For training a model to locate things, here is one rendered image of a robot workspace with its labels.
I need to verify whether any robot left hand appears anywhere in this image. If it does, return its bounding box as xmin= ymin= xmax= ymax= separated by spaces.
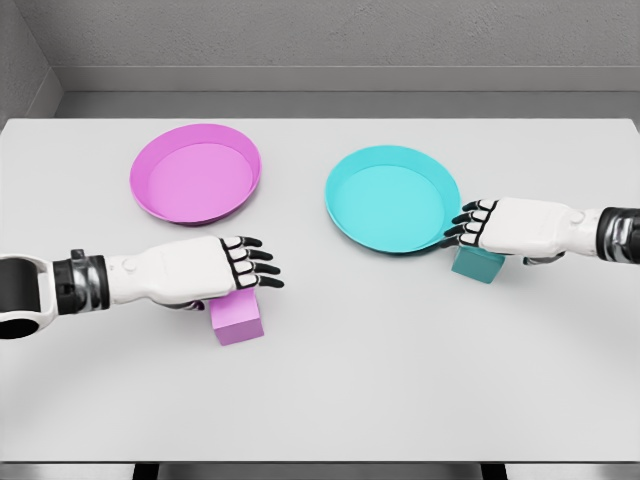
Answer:
xmin=147 ymin=235 xmax=286 ymax=311

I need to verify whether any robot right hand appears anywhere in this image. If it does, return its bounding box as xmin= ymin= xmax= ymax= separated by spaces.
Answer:
xmin=442 ymin=197 xmax=572 ymax=267

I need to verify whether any teal block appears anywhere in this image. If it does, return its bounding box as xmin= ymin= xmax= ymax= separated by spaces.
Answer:
xmin=450 ymin=245 xmax=505 ymax=286

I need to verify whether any pink block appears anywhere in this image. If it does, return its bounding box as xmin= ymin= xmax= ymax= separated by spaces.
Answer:
xmin=209 ymin=288 xmax=265 ymax=347

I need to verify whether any pink plate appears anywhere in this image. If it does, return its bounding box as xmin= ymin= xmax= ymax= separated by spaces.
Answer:
xmin=129 ymin=123 xmax=263 ymax=229

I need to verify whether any cyan plate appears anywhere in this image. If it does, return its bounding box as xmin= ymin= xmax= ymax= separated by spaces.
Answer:
xmin=324 ymin=145 xmax=461 ymax=257

